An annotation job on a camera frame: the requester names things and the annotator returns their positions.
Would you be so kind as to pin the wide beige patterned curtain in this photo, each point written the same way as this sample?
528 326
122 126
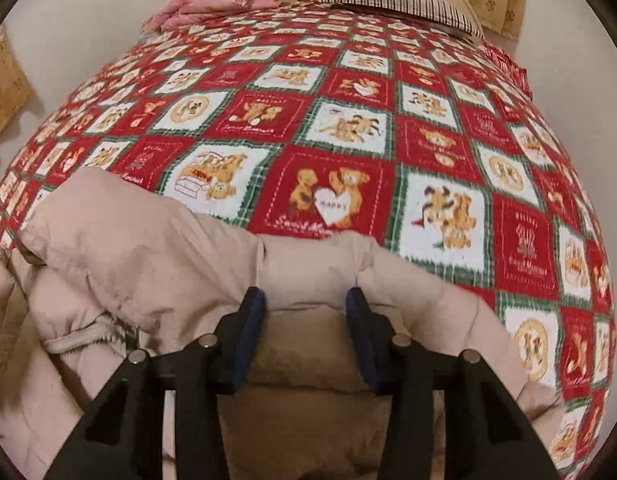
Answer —
6 90

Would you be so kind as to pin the pink folded quilt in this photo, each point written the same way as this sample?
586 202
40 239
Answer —
223 0

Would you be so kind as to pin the floral patterned pillow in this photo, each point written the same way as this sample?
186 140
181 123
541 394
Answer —
152 21

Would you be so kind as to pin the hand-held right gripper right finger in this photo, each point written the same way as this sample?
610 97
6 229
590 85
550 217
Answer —
358 330

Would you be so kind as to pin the beige quilted puffer jacket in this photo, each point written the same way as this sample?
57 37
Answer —
138 250

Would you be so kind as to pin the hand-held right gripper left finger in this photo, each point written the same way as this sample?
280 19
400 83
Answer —
251 330

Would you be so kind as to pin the striped pillow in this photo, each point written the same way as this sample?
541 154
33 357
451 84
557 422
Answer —
403 2

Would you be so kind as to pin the red printed bear blanket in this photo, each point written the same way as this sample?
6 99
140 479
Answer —
338 125

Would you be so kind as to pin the red patterned cloth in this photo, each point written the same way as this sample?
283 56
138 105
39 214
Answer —
508 67

